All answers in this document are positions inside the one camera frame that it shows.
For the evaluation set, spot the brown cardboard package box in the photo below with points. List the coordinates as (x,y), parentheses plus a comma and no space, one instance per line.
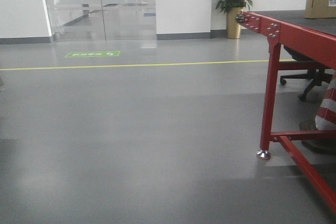
(320,9)

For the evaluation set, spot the gold plant pot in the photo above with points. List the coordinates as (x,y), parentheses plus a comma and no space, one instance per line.
(232,27)

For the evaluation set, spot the green floor sign sticker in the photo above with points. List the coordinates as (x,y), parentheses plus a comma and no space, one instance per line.
(93,54)

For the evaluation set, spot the glass double door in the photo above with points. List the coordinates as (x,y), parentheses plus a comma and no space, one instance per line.
(75,20)

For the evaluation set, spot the black office chair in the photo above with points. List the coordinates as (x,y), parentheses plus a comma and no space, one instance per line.
(316,77)

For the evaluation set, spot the dark grey fabric mat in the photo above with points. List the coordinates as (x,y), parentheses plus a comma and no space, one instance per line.
(325,25)

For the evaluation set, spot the red white traffic cone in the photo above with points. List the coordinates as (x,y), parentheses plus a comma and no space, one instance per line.
(325,117)

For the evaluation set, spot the red metal table frame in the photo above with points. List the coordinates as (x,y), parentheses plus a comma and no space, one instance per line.
(318,46)

